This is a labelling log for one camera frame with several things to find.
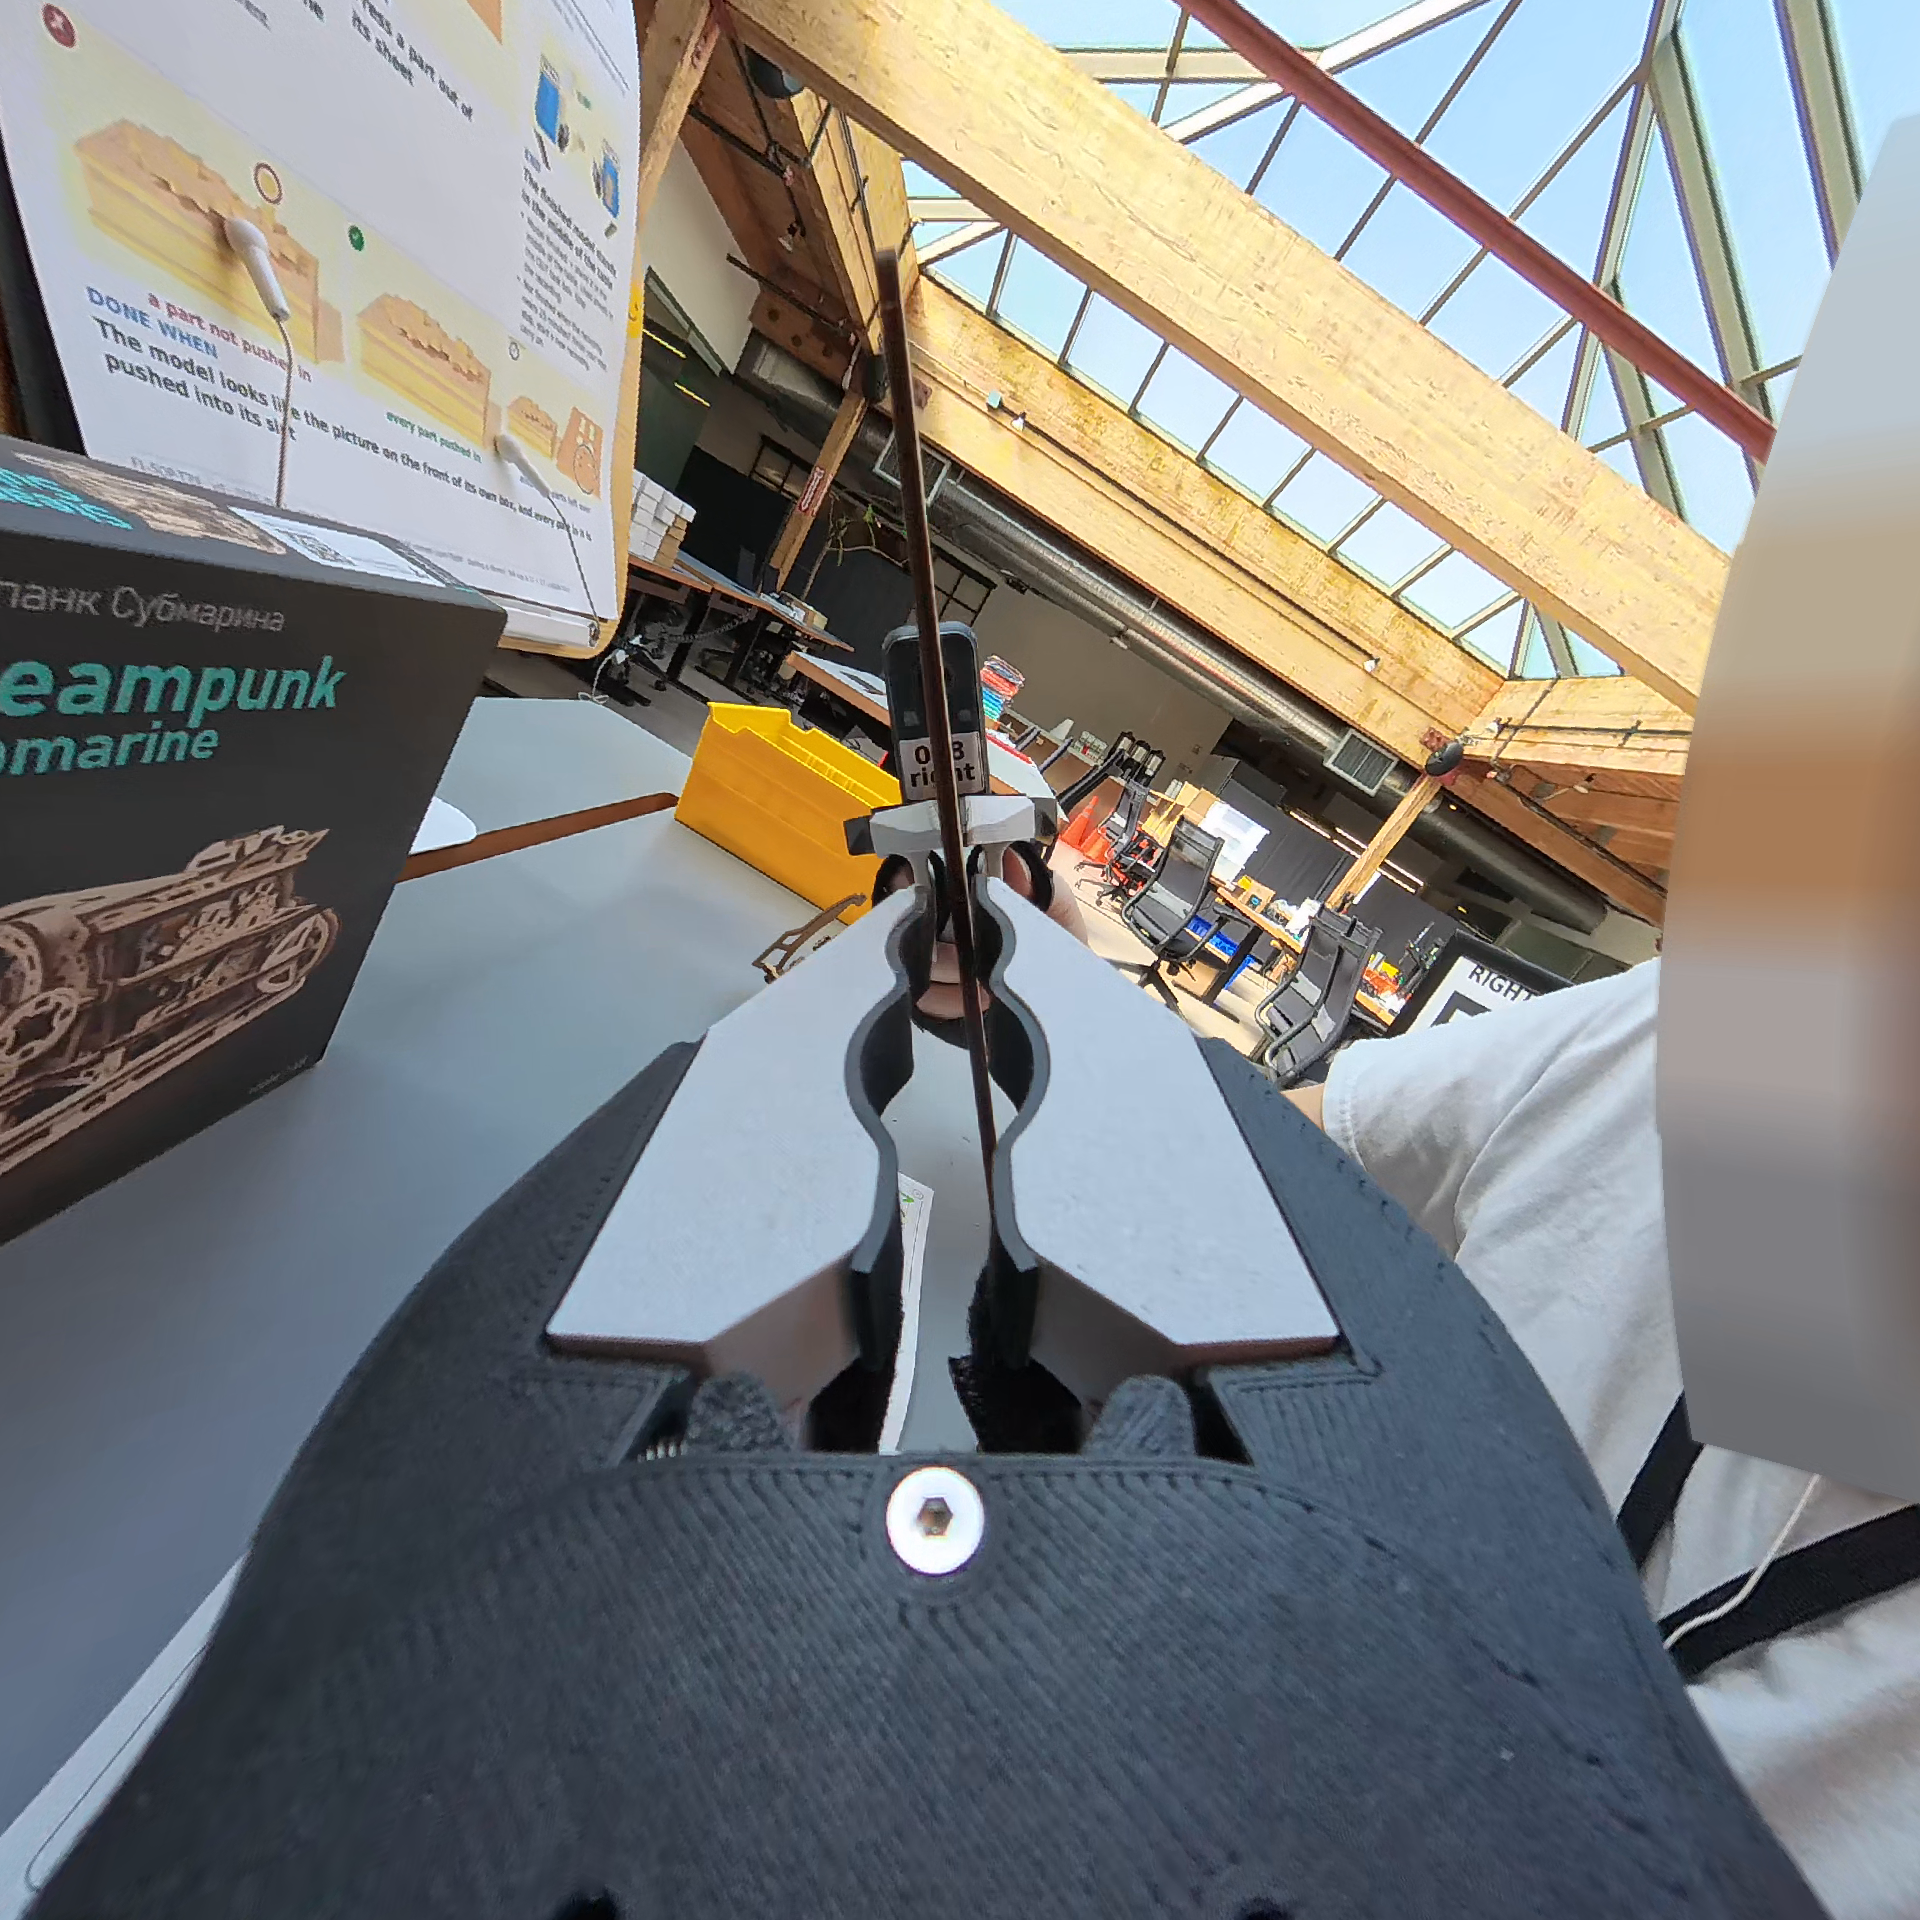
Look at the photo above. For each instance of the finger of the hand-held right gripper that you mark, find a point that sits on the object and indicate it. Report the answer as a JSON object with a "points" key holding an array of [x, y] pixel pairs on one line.
{"points": [[892, 836], [1018, 820]]}

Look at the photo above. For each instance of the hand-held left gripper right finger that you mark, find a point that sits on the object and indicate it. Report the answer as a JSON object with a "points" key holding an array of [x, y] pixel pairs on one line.
{"points": [[1173, 1197]]}

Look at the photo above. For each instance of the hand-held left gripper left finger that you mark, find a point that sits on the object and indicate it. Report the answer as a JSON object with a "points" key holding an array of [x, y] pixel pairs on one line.
{"points": [[720, 1197]]}

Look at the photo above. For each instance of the plywood parts sheet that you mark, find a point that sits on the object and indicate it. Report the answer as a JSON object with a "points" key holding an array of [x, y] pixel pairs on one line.
{"points": [[930, 600]]}

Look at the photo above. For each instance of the person's right hand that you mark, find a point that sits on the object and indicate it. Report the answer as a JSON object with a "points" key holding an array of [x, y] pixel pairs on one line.
{"points": [[945, 999]]}

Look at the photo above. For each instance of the partly built wooden model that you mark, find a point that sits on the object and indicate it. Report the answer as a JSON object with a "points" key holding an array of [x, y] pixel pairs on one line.
{"points": [[804, 938]]}

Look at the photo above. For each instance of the yellow plastic bin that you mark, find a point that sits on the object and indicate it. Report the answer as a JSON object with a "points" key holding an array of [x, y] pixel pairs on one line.
{"points": [[762, 793]]}

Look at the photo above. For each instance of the black office chair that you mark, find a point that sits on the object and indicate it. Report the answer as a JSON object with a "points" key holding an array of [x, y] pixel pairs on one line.
{"points": [[1320, 990], [1184, 902]]}

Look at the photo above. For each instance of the open instruction booklet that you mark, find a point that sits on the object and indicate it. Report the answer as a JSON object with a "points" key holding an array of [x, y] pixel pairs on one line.
{"points": [[918, 1271]]}

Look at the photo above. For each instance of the stack of white boxes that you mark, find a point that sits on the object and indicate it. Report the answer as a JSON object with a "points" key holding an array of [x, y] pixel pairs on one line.
{"points": [[664, 518]]}

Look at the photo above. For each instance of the person in white shirt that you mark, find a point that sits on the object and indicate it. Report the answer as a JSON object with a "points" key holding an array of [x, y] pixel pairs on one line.
{"points": [[1501, 1197]]}

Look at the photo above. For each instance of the white document stand with sheet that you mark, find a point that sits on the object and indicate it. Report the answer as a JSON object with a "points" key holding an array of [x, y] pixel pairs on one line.
{"points": [[562, 627]]}

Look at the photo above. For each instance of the black and white marker sign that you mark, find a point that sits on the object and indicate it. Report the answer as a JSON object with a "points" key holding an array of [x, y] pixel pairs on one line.
{"points": [[1488, 990]]}

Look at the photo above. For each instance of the black model kit box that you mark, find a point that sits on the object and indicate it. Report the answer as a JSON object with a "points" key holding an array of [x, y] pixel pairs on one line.
{"points": [[220, 783]]}

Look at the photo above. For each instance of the printed instruction sheet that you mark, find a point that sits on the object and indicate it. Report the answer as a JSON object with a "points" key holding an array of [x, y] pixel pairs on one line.
{"points": [[373, 225]]}

